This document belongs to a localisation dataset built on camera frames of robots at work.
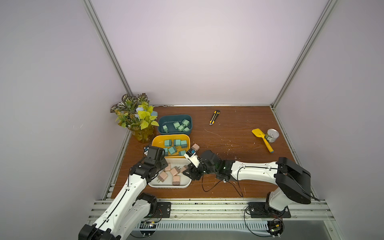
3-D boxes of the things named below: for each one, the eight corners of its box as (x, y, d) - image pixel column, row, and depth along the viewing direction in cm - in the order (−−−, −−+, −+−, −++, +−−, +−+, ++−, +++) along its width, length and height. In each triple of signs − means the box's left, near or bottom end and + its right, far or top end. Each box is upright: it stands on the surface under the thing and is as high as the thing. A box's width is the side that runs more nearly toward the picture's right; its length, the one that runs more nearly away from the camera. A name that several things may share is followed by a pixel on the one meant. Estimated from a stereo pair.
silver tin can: (267, 142, 99) (270, 138, 95) (263, 133, 105) (266, 128, 100) (278, 142, 99) (281, 138, 95) (274, 133, 105) (277, 128, 100)
